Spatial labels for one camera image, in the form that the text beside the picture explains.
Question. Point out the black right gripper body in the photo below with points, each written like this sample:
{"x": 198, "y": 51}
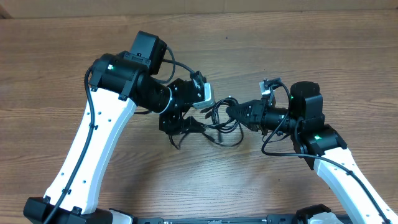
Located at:
{"x": 263, "y": 109}

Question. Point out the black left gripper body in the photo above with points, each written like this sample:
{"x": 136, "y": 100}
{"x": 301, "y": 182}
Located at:
{"x": 171, "y": 119}

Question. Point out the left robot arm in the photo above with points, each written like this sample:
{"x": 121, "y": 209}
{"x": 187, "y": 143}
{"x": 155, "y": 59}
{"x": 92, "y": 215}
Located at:
{"x": 115, "y": 86}

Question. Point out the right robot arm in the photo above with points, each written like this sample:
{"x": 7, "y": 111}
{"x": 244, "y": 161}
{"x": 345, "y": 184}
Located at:
{"x": 293, "y": 123}

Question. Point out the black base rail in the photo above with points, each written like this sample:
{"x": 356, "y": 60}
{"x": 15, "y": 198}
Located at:
{"x": 270, "y": 219}

